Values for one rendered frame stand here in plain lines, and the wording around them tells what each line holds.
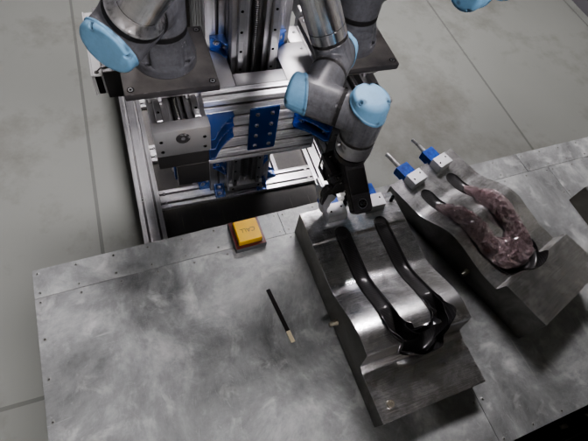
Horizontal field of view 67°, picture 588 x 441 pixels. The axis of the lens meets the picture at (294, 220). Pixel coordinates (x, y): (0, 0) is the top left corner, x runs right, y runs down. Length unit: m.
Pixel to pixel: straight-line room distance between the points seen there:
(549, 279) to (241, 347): 0.75
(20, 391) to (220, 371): 1.08
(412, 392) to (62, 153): 1.94
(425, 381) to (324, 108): 0.62
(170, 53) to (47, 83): 1.71
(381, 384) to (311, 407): 0.16
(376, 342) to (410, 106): 2.04
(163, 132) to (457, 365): 0.85
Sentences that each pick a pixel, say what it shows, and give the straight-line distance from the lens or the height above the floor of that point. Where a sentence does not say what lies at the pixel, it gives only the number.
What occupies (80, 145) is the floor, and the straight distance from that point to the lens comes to 2.43.
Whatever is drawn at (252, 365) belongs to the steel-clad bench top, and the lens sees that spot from 1.03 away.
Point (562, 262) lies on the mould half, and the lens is 1.29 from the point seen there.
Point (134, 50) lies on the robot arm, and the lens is 0.95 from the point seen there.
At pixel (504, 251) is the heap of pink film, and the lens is 1.24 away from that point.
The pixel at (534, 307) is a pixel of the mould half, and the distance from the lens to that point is 1.18.
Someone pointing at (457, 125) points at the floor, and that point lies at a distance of 2.84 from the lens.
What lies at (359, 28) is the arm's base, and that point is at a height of 1.12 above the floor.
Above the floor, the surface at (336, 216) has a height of 0.91.
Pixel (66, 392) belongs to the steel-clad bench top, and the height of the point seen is 0.80.
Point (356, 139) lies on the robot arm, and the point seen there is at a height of 1.18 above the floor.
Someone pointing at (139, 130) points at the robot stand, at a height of 0.21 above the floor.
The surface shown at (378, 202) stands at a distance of 1.13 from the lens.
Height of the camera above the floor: 1.81
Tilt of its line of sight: 59 degrees down
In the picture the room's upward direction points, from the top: 15 degrees clockwise
